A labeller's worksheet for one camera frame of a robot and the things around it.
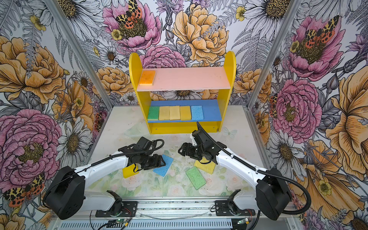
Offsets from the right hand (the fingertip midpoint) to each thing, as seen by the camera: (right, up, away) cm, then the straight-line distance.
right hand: (183, 157), depth 79 cm
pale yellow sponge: (-14, +25, +18) cm, 33 cm away
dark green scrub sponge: (-21, +25, +18) cm, 37 cm away
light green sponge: (+7, -13, +4) cm, 15 cm away
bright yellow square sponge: (-32, -10, +5) cm, 34 cm away
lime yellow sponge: (+15, -8, +8) cm, 19 cm away
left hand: (-14, -8, +4) cm, 17 cm away
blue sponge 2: (-13, -10, +8) cm, 18 cm away
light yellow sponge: (-6, +25, +18) cm, 32 cm away
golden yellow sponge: (+1, +25, +18) cm, 31 cm away
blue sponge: (+8, +25, +18) cm, 32 cm away
